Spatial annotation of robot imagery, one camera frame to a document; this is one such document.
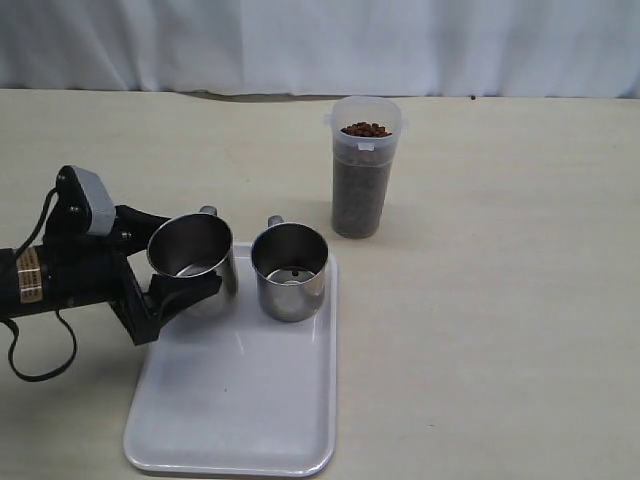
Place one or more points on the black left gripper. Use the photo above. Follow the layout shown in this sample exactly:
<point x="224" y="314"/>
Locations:
<point x="71" y="269"/>

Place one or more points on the steel mug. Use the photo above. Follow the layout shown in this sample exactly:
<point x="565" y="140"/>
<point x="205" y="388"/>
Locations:
<point x="289" y="260"/>
<point x="193" y="245"/>

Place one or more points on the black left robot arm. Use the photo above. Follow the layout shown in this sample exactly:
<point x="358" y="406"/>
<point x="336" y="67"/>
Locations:
<point x="10" y="285"/>

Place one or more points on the white rectangular tray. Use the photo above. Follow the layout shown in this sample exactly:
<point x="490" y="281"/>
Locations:
<point x="239" y="394"/>

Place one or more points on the translucent plastic tall container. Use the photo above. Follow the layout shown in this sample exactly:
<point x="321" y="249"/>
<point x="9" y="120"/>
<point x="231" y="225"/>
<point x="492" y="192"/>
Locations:
<point x="365" y="133"/>

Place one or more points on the white backdrop curtain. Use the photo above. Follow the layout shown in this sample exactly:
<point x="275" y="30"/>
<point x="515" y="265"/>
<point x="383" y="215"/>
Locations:
<point x="386" y="48"/>

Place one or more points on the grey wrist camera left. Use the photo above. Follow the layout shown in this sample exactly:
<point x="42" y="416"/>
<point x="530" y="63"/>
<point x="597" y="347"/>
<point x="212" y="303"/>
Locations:
<point x="101" y="206"/>

